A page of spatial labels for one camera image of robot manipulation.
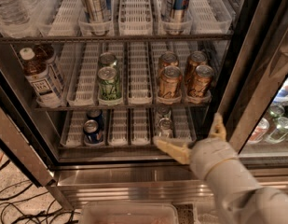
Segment red white can right compartment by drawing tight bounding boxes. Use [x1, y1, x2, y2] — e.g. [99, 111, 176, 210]
[248, 118, 269, 144]

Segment silver can front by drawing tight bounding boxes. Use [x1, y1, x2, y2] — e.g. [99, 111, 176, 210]
[158, 118, 173, 138]

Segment black floor cables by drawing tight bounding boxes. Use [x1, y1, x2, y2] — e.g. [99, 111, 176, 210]
[0, 159, 81, 224]

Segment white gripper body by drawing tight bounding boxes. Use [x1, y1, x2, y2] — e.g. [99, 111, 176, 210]
[190, 138, 238, 180]

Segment tea bottle front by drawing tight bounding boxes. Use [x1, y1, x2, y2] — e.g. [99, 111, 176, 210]
[20, 48, 62, 108]

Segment open fridge door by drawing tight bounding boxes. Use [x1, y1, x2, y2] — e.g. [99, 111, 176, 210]
[0, 68, 74, 210]

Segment tea bottle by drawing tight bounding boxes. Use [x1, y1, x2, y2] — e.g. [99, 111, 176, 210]
[20, 48, 62, 108]
[34, 44, 64, 91]

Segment green can front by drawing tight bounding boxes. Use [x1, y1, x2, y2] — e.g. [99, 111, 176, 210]
[98, 66, 122, 101]

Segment clear plastic bin left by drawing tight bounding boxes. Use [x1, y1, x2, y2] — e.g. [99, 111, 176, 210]
[78, 202, 179, 224]

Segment silver can back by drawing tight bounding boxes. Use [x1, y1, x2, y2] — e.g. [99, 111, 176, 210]
[155, 106, 171, 124]

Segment orange can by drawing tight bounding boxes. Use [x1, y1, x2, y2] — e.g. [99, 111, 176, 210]
[184, 50, 208, 85]
[187, 64, 213, 98]
[158, 65, 182, 99]
[158, 50, 179, 77]

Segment clear water bottle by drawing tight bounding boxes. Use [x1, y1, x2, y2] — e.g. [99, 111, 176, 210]
[0, 0, 29, 25]

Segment blue can front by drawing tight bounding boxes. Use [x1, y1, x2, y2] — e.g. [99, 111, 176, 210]
[83, 119, 103, 144]

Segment tall silver can left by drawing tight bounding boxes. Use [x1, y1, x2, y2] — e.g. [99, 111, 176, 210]
[81, 0, 112, 23]

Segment tea bottle back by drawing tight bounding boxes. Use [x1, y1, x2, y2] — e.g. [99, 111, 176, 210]
[34, 44, 64, 91]

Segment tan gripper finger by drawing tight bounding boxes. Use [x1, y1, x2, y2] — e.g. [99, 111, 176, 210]
[153, 136, 194, 165]
[209, 113, 226, 141]

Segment tall blue silver can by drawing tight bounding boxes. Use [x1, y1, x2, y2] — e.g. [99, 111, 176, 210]
[161, 0, 189, 22]

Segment blue can back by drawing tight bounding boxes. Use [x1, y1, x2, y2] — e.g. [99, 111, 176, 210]
[87, 109, 104, 130]

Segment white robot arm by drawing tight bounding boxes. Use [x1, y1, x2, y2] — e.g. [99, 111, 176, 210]
[154, 113, 288, 224]

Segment silver can right compartment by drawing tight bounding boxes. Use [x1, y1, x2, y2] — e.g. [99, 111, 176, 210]
[265, 117, 288, 144]

